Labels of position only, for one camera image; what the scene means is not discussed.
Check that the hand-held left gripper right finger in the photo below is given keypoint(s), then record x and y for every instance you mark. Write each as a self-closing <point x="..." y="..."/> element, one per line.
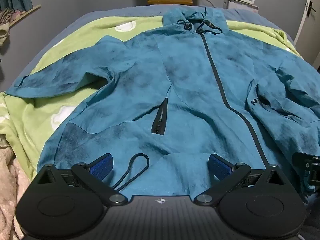
<point x="220" y="167"/>

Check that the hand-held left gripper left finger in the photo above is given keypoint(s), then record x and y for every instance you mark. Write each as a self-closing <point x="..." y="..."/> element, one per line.
<point x="101" y="167"/>

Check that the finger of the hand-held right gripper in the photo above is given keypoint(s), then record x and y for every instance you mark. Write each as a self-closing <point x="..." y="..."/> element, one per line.
<point x="301" y="159"/>

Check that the teal hooded jacket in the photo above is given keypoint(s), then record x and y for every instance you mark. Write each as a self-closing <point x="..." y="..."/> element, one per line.
<point x="190" y="92"/>

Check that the pile of patterned clothes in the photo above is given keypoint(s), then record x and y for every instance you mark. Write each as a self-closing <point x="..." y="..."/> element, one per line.
<point x="5" y="17"/>

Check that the pink fleece blanket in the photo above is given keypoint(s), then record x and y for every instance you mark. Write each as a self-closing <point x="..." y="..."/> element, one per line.
<point x="10" y="192"/>

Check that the green blanket with white print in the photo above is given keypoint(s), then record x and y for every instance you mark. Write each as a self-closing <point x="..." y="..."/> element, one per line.
<point x="75" y="42"/>

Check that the white door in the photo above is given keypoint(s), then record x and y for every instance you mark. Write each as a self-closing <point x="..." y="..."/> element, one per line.
<point x="303" y="27"/>

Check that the wooden window sill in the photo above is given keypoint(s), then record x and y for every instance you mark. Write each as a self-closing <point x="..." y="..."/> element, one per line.
<point x="25" y="13"/>

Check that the wooden monitor stand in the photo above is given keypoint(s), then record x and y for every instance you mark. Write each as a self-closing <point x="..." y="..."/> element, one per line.
<point x="170" y="1"/>

